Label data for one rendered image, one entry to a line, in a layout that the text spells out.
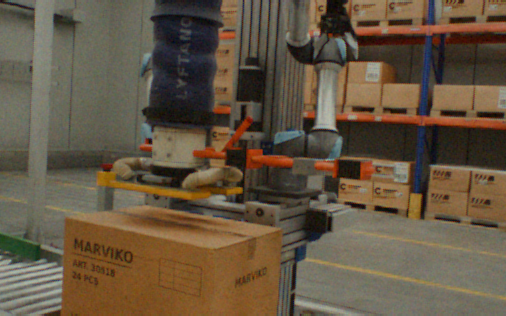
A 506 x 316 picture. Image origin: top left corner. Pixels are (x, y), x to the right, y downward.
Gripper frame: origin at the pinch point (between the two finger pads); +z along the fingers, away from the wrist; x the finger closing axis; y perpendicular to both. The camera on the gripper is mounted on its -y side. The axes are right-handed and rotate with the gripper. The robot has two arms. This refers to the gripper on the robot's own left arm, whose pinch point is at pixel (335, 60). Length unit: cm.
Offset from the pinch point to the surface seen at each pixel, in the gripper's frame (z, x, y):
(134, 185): 45, -45, 46
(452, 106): -26, -83, -679
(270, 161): 34.0, -3.7, 34.5
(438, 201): 120, -91, -672
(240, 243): 58, -9, 39
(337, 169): 34, 17, 34
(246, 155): 32.9, -11.3, 35.5
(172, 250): 61, -24, 52
